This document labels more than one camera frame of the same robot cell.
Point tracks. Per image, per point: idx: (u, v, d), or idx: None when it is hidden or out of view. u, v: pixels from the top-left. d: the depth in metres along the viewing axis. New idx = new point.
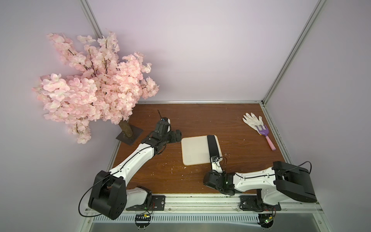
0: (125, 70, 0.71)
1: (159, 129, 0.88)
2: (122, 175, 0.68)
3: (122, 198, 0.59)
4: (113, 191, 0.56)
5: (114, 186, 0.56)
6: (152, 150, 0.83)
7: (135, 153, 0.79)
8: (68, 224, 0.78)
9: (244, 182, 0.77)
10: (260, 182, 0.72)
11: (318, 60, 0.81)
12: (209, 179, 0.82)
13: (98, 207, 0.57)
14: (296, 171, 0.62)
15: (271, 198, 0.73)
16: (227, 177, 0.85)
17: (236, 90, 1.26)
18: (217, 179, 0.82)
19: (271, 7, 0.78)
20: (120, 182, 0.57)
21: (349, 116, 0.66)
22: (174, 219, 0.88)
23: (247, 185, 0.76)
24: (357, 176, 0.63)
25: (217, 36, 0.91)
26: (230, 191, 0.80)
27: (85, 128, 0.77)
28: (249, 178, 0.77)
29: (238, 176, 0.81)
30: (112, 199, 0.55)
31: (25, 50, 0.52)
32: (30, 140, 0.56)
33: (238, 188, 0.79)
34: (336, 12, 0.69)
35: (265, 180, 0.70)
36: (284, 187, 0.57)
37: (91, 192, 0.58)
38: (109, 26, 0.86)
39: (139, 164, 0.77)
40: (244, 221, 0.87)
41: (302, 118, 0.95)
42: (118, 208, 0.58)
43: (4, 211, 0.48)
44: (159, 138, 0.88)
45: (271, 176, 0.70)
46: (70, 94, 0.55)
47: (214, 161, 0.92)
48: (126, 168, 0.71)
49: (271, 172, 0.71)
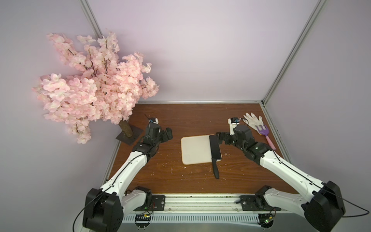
0: (125, 70, 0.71)
1: (149, 133, 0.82)
2: (115, 191, 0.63)
3: (119, 212, 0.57)
4: (107, 208, 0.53)
5: (107, 202, 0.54)
6: (144, 158, 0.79)
7: (127, 164, 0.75)
8: (68, 225, 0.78)
9: (277, 163, 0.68)
10: (296, 179, 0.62)
11: (317, 60, 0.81)
12: (245, 133, 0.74)
13: (93, 226, 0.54)
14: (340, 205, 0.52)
15: (276, 203, 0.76)
16: (262, 145, 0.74)
17: (236, 90, 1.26)
18: (249, 137, 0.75)
19: (271, 7, 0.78)
20: (113, 198, 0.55)
21: (349, 116, 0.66)
22: (174, 219, 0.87)
23: (277, 168, 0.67)
24: (357, 174, 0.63)
25: (217, 35, 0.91)
26: (251, 155, 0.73)
27: (85, 128, 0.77)
28: (286, 167, 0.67)
29: (274, 154, 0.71)
30: (107, 216, 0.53)
31: (25, 51, 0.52)
32: (30, 140, 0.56)
33: (263, 162, 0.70)
34: (336, 11, 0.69)
35: (305, 181, 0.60)
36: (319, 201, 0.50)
37: (83, 211, 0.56)
38: (109, 26, 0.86)
39: (132, 174, 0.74)
40: (244, 221, 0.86)
41: (301, 119, 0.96)
42: (115, 223, 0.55)
43: (4, 211, 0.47)
44: (151, 143, 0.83)
45: (314, 184, 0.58)
46: (70, 94, 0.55)
47: (234, 122, 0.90)
48: (119, 182, 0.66)
49: (318, 183, 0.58)
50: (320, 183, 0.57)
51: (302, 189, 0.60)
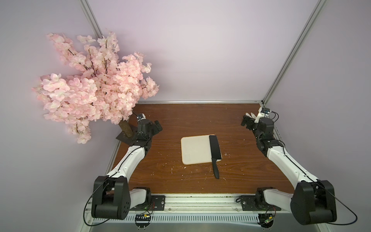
0: (125, 70, 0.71)
1: (142, 129, 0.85)
2: (122, 175, 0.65)
3: (127, 196, 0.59)
4: (116, 190, 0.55)
5: (117, 185, 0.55)
6: (143, 150, 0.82)
7: (128, 155, 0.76)
8: (69, 224, 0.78)
9: (280, 154, 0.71)
10: (292, 168, 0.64)
11: (317, 60, 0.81)
12: (266, 126, 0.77)
13: (103, 212, 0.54)
14: (329, 206, 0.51)
15: (273, 199, 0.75)
16: (277, 142, 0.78)
17: (236, 90, 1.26)
18: (268, 132, 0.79)
19: (271, 7, 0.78)
20: (122, 181, 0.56)
21: (349, 116, 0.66)
22: (174, 219, 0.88)
23: (279, 157, 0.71)
24: (356, 174, 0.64)
25: (216, 36, 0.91)
26: (261, 146, 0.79)
27: (85, 128, 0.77)
28: (289, 159, 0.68)
29: (284, 149, 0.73)
30: (117, 198, 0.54)
31: (25, 51, 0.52)
32: (30, 140, 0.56)
33: (270, 151, 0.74)
34: (336, 12, 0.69)
35: (299, 172, 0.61)
36: (302, 187, 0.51)
37: (92, 198, 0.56)
38: (109, 26, 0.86)
39: (134, 164, 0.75)
40: (244, 221, 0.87)
41: (301, 119, 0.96)
42: (124, 207, 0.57)
43: (3, 211, 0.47)
44: (146, 138, 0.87)
45: (307, 176, 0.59)
46: (70, 94, 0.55)
47: (263, 112, 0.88)
48: (124, 168, 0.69)
49: (312, 178, 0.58)
50: (314, 178, 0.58)
51: (293, 178, 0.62)
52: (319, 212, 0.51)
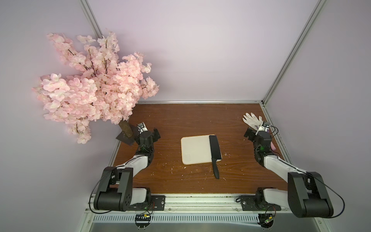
0: (125, 70, 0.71)
1: (145, 142, 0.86)
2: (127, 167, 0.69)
3: (130, 189, 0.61)
4: (122, 178, 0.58)
5: (123, 173, 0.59)
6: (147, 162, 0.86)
7: (134, 158, 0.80)
8: (68, 224, 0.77)
9: (273, 158, 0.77)
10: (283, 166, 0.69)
11: (317, 60, 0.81)
12: (263, 139, 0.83)
13: (106, 202, 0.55)
14: (321, 195, 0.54)
15: (273, 197, 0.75)
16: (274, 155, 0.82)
17: (236, 90, 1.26)
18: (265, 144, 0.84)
19: (271, 7, 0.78)
20: (128, 170, 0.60)
21: (349, 116, 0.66)
22: (173, 219, 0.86)
23: (272, 161, 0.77)
24: (356, 174, 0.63)
25: (216, 36, 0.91)
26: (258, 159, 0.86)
27: (85, 128, 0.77)
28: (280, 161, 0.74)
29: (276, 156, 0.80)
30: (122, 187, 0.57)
31: (25, 51, 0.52)
32: (30, 139, 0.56)
33: (266, 160, 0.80)
34: (336, 12, 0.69)
35: (291, 168, 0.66)
36: (293, 176, 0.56)
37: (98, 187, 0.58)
38: (109, 26, 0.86)
39: (139, 166, 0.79)
40: (244, 221, 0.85)
41: (301, 118, 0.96)
42: (126, 198, 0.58)
43: (3, 211, 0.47)
44: (149, 150, 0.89)
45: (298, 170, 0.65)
46: (70, 94, 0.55)
47: (264, 126, 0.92)
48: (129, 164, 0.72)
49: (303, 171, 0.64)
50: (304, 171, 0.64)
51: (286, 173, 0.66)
52: (313, 202, 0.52)
